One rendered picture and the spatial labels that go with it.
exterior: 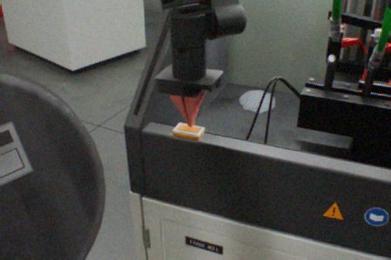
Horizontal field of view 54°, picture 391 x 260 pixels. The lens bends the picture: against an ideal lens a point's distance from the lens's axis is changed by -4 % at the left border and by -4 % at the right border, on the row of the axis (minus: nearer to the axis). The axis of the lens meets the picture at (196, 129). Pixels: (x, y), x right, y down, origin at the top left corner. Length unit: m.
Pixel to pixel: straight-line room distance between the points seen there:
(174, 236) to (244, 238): 0.16
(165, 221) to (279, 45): 0.60
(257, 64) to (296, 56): 0.12
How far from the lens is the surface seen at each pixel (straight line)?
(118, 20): 3.79
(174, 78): 0.66
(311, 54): 1.16
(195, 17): 0.62
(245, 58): 1.20
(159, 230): 0.89
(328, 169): 0.67
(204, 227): 0.82
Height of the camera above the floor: 1.32
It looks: 30 degrees down
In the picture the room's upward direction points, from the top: straight up
